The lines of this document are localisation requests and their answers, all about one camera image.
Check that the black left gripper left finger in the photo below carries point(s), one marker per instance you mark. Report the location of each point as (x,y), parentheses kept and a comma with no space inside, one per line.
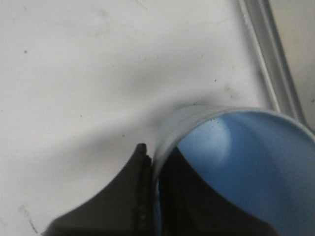
(122,208)

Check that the light blue plastic cup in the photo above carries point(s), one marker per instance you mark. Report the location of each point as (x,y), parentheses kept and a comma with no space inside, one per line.
(260,160)

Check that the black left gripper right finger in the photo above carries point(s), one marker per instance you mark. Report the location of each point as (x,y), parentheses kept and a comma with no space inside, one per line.
(190,207)

